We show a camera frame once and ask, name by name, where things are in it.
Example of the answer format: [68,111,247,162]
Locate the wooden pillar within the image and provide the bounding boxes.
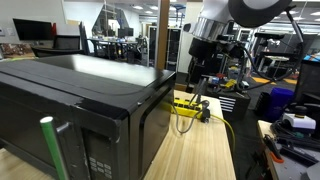
[155,0,171,71]

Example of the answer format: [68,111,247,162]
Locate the tall black rack cabinet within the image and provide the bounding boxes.
[165,27,183,73]
[148,26,158,68]

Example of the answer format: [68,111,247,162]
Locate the blue plastic bin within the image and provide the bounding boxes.
[265,87,295,122]

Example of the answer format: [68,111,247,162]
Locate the small yellow tool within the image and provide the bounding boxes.
[224,79,238,90]

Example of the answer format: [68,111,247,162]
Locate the brown clutter pile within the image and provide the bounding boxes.
[0,43,35,60]

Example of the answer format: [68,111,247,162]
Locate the black cable bundle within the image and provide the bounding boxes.
[271,119,320,150]

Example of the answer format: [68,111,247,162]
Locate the black monitor on side table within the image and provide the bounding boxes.
[294,59,320,105]

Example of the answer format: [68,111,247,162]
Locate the yellow black power strip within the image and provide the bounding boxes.
[171,97,212,124]

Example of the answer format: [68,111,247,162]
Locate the green microwave door handle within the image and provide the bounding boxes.
[39,115,70,180]

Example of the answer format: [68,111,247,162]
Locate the white device black knob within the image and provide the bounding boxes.
[282,105,317,131]

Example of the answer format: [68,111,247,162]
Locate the black cabinet white stripes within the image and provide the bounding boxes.
[205,87,252,122]

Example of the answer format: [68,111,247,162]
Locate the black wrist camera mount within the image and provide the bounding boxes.
[216,33,247,60]

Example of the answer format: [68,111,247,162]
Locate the black monitor beside red object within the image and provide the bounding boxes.
[12,18,54,42]

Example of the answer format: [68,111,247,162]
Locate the yellow power strip cable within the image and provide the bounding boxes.
[209,113,237,158]

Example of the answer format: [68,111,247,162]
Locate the long dark office desk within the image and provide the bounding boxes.
[87,37,148,64]

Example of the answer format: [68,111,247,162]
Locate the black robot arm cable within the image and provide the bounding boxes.
[242,6,305,92]

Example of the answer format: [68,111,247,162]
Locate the black ribbed container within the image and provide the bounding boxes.
[254,91,271,118]

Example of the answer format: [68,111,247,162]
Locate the black mesh office chair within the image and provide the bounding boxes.
[31,34,85,58]

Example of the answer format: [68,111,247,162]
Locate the gray power cord with plug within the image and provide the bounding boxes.
[172,99,209,135]

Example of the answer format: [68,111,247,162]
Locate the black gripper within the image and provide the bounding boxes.
[187,37,221,105]

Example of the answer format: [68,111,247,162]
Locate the orange handled tool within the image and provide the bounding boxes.
[263,134,285,164]

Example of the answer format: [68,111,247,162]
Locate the black computer tower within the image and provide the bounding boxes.
[0,54,177,180]

